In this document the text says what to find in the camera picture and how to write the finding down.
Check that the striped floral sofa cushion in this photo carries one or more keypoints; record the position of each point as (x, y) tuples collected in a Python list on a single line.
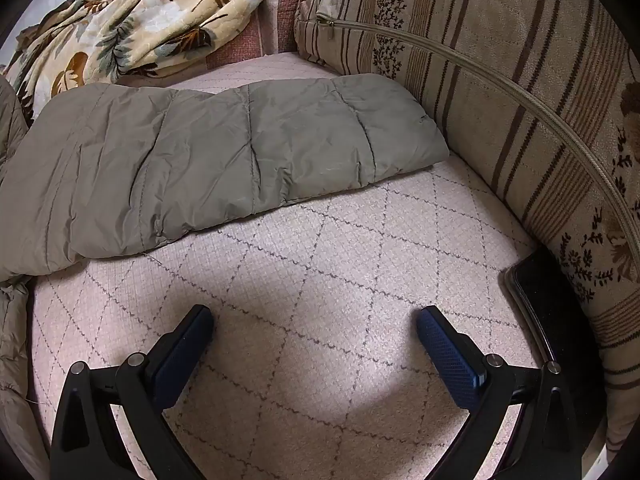
[(500, 60)]

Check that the leaf print blanket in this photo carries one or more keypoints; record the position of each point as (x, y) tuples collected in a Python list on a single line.
[(150, 15)]

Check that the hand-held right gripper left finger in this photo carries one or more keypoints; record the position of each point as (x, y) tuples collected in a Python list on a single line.
[(182, 355)]

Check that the black tablet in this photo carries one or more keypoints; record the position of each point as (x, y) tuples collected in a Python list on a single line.
[(537, 300)]

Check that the olive quilted jacket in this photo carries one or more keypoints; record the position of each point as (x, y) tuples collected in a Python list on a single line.
[(200, 160)]

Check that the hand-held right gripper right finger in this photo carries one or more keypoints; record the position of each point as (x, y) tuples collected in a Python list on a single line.
[(450, 360)]

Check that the pink quilted sofa cover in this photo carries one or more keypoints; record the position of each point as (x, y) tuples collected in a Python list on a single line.
[(325, 285)]

